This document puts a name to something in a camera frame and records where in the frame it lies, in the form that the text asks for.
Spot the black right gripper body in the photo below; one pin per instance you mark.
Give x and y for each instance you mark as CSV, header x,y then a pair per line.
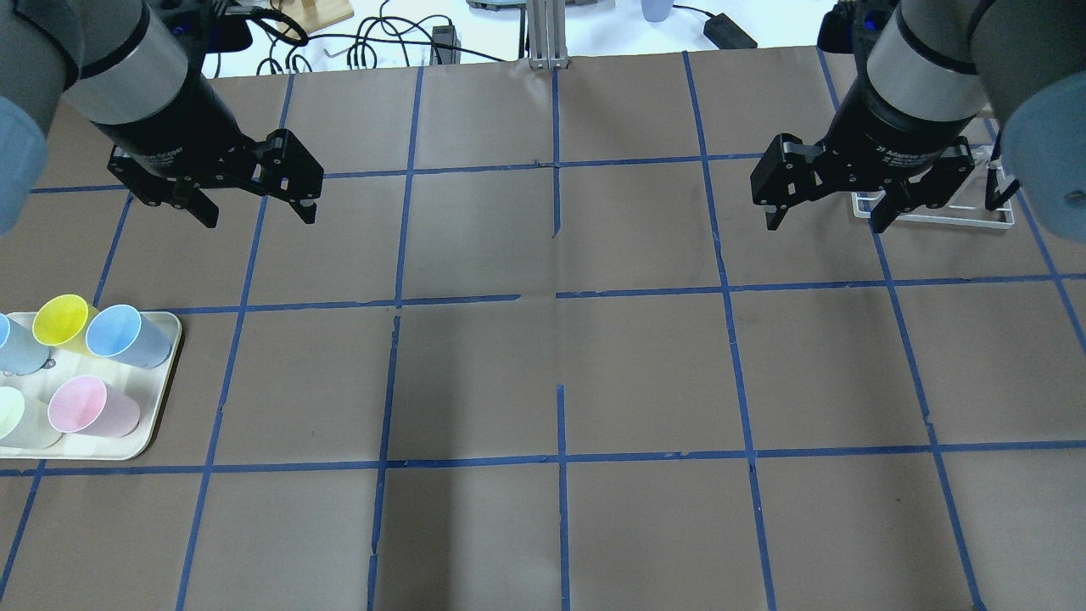
x,y
899,127

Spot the yellow plastic cup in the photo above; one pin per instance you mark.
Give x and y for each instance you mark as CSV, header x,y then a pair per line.
x,y
62,323

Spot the aluminium frame post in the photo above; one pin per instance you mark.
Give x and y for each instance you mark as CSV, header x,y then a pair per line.
x,y
546,29

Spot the blue cup on desk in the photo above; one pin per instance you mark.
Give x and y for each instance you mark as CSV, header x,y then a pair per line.
x,y
656,11

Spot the wooden board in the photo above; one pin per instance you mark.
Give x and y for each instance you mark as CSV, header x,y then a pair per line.
x,y
314,16

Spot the pale green plastic cup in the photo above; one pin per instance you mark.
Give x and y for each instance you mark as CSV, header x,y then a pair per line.
x,y
24,422

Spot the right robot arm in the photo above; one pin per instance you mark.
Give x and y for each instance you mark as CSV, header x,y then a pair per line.
x,y
920,81

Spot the white wire cup rack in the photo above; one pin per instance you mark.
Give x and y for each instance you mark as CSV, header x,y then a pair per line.
x,y
981,201

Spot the pink plastic cup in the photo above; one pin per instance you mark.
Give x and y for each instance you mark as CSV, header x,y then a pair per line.
x,y
88,405

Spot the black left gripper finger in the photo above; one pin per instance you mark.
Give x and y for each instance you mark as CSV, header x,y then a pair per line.
x,y
190,198
286,170

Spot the black power adapter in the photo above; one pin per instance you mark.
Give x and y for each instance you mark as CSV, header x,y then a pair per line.
x,y
726,34

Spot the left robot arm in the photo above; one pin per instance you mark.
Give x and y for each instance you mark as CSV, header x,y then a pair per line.
x,y
134,70

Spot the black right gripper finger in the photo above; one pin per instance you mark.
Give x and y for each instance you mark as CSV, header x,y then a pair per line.
x,y
784,177
894,203

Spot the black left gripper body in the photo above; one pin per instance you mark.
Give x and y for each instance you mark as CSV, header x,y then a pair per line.
x,y
174,120

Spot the light blue plastic cup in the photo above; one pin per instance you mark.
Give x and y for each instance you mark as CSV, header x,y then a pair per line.
x,y
21,353

